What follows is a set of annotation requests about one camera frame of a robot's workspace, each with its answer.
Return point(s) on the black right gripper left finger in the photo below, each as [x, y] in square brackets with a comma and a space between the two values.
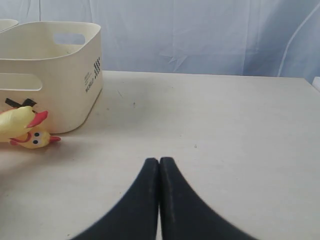
[135, 216]

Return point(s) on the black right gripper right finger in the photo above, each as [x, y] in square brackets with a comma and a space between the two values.
[184, 215]

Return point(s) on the yellow rubber chicken front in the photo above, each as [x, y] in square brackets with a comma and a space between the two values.
[23, 127]

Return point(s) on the cream bin with X mark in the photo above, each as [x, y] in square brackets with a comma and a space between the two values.
[55, 64]

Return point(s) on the cream bin with O mark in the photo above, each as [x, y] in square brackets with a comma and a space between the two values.
[6, 24]

